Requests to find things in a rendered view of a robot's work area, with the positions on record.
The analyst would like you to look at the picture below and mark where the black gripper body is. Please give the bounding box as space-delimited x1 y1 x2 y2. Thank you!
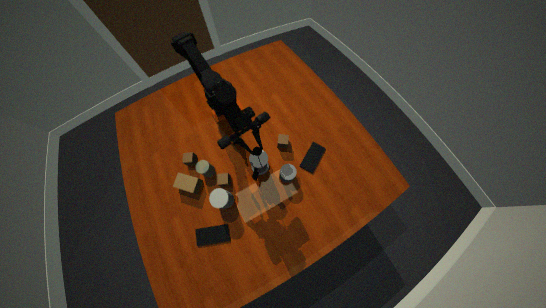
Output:
217 107 270 149

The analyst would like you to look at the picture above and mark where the glass french press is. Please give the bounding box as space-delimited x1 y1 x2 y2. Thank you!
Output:
249 147 269 181

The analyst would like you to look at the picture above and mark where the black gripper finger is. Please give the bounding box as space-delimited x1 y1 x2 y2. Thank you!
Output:
233 137 254 155
252 125 263 150

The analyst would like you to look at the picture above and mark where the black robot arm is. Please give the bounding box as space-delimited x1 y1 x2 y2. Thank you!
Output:
170 31 255 132

